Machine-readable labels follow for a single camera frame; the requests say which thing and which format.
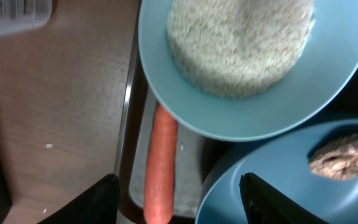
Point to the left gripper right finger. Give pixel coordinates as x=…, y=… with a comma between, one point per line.
x=264, y=204

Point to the clear plastic bin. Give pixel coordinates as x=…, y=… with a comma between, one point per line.
x=21, y=15

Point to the dark brown serving tray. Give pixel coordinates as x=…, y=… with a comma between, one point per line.
x=196, y=154

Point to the orange carrot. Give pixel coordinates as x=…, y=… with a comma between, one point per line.
x=160, y=170

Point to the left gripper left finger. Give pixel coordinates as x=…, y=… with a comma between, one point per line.
x=96, y=205

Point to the brown food scrap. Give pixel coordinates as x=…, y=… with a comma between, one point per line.
x=336, y=160

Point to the light blue rice bowl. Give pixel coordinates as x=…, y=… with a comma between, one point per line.
x=327, y=64

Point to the dark blue plate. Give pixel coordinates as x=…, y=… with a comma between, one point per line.
x=283, y=163

